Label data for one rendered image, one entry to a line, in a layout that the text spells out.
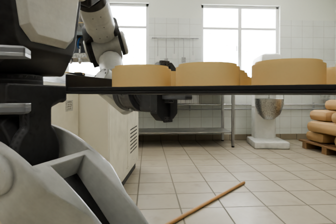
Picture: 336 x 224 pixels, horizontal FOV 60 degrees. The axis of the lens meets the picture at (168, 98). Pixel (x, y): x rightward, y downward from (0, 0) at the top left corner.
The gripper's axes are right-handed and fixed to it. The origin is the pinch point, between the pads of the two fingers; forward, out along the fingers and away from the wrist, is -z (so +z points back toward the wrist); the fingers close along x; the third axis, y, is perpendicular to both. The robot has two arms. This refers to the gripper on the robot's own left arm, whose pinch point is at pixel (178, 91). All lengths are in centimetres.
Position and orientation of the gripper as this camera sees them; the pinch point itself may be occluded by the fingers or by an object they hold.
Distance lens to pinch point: 57.0
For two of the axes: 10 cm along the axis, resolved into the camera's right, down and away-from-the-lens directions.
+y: 7.5, 0.0, 6.6
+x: 0.0, -10.0, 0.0
